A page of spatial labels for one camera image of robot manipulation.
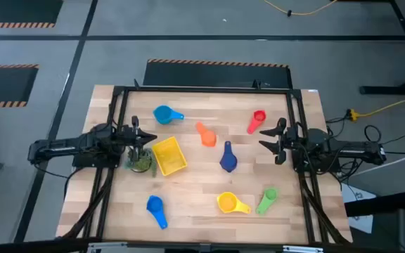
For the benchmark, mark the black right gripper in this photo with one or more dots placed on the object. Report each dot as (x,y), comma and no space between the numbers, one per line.
(288,142)

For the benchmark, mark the red measuring cup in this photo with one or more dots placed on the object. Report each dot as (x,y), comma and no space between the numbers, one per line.
(258,116)

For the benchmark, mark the green measuring cup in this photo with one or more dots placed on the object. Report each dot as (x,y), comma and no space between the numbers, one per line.
(270,194)

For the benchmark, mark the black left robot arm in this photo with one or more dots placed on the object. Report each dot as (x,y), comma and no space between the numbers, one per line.
(58,144)

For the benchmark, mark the potted succulent plant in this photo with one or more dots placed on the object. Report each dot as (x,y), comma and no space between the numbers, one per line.
(141,162)

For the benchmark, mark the medium blue measuring cup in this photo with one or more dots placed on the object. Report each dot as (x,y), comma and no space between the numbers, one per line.
(154,205)

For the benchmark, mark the yellow measuring cup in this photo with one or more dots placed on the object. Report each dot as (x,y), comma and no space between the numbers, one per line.
(228,202)

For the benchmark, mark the black aluminium table frame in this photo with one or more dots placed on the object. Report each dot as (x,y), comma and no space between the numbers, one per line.
(206,89)

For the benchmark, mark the yellow plastic basket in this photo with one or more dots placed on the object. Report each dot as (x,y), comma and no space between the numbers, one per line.
(169,156)

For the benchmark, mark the light blue measuring cup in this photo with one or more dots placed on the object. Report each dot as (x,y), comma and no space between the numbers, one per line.
(163,115)

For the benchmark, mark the orange measuring cup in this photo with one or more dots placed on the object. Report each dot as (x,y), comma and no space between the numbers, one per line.
(208,138)

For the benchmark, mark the dark navy measuring cup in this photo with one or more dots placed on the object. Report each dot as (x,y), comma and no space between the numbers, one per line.
(228,162)

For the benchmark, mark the white floor panel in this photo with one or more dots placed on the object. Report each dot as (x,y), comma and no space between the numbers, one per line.
(359,214)

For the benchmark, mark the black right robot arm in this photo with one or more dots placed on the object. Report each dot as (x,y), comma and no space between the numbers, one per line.
(357,149)

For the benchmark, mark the black hazard-striped floor mat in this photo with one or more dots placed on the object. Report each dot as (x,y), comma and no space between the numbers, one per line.
(5,84)
(216,75)
(16,10)

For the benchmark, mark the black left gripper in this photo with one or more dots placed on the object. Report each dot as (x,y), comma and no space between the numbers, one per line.
(135,140)

